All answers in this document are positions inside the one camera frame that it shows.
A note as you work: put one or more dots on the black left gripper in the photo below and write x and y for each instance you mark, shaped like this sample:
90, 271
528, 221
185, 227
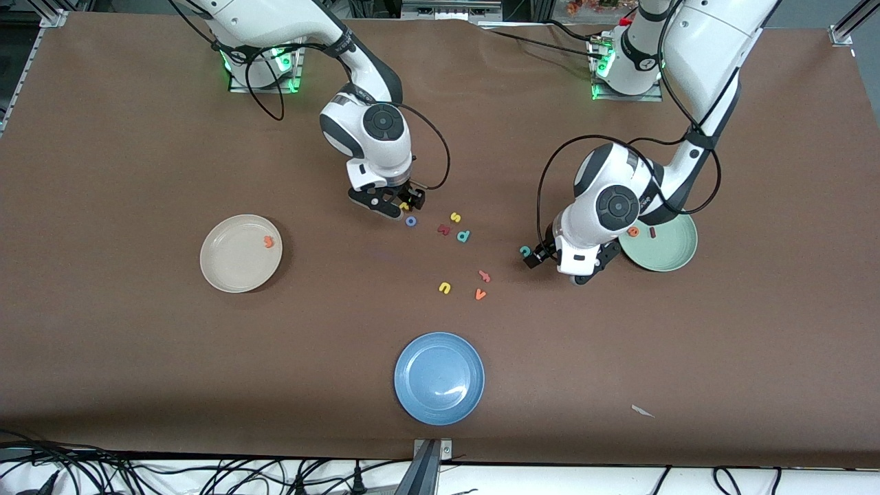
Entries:
545, 251

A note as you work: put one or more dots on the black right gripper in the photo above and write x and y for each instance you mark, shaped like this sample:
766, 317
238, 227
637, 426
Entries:
411, 190

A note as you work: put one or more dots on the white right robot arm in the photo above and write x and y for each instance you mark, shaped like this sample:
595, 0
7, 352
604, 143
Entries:
275, 20

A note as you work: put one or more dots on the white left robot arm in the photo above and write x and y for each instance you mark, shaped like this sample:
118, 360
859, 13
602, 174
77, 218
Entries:
708, 41

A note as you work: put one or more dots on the brown paper table cover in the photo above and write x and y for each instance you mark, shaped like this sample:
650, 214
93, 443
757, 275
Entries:
550, 344

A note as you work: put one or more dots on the green plate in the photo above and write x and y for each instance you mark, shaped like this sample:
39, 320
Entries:
670, 251

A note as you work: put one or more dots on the blue plate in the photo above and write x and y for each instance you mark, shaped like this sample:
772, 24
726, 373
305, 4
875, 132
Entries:
440, 378

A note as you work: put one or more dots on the white paper scrap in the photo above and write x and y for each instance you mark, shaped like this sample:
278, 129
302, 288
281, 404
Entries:
641, 411

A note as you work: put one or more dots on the beige plate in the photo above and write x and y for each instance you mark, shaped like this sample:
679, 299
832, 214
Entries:
237, 265

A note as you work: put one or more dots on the grey metal box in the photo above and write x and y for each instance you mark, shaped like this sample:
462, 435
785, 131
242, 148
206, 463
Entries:
450, 8

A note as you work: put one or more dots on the orange dried flowers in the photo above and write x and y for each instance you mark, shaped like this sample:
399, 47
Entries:
591, 5

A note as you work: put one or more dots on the black power plug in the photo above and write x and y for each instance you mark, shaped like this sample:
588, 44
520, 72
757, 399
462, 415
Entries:
299, 487
357, 483

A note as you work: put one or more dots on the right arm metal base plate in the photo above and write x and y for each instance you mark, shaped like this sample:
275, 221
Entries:
261, 89

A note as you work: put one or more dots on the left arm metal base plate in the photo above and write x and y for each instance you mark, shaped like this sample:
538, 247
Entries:
650, 98

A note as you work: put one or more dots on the metal camera post with bracket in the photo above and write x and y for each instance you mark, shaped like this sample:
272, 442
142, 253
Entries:
426, 474

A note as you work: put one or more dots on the aluminium profile with corner bracket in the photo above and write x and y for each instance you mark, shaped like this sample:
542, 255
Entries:
842, 34

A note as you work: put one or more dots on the long aluminium side rail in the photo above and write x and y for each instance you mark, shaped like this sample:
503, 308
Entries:
34, 55

